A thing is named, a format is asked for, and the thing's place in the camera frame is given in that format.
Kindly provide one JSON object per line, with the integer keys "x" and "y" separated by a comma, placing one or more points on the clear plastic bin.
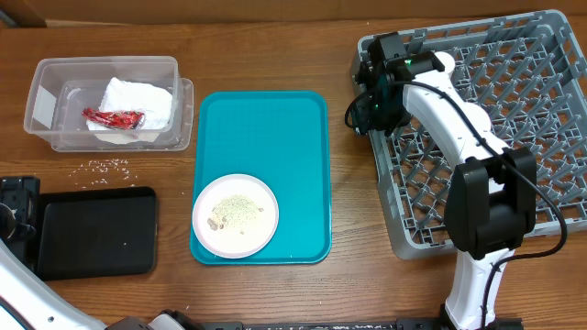
{"x": 62, "y": 87}

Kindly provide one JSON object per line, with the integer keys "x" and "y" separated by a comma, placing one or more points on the pink small bowl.
{"x": 478, "y": 117}

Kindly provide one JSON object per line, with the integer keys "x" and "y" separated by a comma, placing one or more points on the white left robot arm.
{"x": 360, "y": 280}

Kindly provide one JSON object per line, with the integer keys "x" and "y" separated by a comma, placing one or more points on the spilled rice grains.
{"x": 97, "y": 174}

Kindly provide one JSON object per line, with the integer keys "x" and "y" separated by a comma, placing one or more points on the white napkin in bin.
{"x": 154, "y": 102}

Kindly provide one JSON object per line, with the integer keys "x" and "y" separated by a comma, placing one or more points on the red snack wrapper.
{"x": 124, "y": 120}

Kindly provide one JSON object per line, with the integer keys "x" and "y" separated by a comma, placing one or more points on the pink plate with rice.
{"x": 235, "y": 216}

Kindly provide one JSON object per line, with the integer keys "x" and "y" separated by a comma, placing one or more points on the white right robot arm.
{"x": 493, "y": 190}

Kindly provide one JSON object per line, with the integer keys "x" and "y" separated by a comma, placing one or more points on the grey dishwasher rack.
{"x": 529, "y": 74}

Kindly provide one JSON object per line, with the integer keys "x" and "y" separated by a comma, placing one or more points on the white paper cup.
{"x": 447, "y": 60}

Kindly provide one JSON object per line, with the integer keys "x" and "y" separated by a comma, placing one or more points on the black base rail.
{"x": 426, "y": 323}

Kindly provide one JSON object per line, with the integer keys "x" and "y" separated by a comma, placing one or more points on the teal plastic tray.
{"x": 280, "y": 138}

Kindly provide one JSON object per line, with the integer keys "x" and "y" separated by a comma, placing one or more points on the black waste tray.
{"x": 97, "y": 233}

